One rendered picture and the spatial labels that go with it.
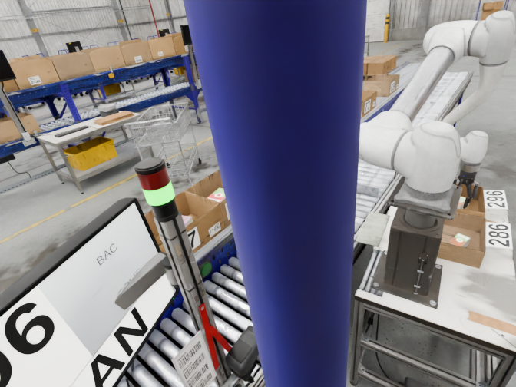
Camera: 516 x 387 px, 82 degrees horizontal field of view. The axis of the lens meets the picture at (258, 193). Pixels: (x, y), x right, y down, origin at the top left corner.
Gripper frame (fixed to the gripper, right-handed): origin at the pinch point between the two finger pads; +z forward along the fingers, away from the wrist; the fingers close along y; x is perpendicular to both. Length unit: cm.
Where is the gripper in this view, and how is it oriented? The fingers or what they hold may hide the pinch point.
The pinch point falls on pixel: (460, 200)
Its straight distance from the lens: 206.9
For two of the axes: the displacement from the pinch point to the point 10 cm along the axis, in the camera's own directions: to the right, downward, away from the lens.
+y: -5.1, -3.9, 7.7
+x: -8.5, 3.5, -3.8
